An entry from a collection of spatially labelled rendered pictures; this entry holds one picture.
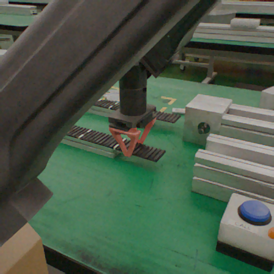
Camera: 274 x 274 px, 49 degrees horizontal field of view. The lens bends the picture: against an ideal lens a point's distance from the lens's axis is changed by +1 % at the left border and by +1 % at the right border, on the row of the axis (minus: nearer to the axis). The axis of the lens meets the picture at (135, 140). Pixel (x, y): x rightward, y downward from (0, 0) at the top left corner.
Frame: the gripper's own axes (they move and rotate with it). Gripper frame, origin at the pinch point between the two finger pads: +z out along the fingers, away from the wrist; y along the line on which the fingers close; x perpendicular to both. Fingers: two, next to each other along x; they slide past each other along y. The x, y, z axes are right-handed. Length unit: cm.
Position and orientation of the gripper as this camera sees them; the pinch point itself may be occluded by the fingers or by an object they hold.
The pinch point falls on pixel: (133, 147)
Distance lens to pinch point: 67.4
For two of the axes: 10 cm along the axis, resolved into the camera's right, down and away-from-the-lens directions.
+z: 0.0, 8.7, 4.9
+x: -8.8, -2.3, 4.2
